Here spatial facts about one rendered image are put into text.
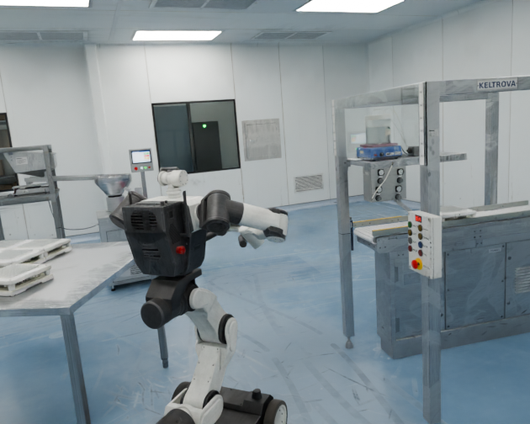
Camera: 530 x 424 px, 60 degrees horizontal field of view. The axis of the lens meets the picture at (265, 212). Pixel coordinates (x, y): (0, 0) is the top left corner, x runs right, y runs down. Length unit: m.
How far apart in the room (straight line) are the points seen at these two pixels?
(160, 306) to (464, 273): 2.04
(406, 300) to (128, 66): 5.78
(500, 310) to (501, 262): 0.34
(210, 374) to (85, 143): 5.68
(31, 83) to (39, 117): 0.47
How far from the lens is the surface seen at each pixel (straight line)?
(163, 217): 1.74
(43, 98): 7.54
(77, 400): 2.25
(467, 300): 3.30
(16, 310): 2.17
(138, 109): 7.56
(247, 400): 2.42
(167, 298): 1.87
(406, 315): 3.08
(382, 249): 2.80
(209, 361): 2.28
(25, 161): 5.52
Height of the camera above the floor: 1.51
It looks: 10 degrees down
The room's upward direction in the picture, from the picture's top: 4 degrees counter-clockwise
